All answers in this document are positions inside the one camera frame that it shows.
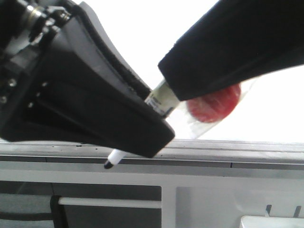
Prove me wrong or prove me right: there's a red round magnet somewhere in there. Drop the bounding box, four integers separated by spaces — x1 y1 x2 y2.
186 84 241 123

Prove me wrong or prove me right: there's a grey aluminium marker tray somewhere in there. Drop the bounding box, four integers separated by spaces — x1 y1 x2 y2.
0 140 304 171

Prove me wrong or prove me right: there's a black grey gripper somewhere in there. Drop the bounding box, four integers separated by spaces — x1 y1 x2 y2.
0 0 82 100

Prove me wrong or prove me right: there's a white whiteboard marker black cap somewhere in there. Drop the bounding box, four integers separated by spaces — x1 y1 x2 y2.
104 80 180 169

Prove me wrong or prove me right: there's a white frame panel below tray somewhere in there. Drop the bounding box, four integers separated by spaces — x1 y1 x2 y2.
0 161 304 228

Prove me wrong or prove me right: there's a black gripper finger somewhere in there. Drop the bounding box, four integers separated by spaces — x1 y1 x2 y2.
158 0 304 101
0 2 174 158

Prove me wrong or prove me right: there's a clear adhesive tape piece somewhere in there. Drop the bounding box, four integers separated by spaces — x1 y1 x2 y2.
167 78 257 139

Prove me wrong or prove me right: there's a black strap on bar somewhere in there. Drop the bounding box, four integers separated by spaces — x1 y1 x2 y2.
49 195 66 228

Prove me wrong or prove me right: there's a white whiteboard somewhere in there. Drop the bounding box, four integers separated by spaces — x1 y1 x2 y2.
88 0 304 143

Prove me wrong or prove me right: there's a white box lower right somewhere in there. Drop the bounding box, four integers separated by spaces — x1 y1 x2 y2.
239 216 304 228

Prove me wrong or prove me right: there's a white horizontal bar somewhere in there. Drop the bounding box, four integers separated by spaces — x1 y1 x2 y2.
58 197 162 209

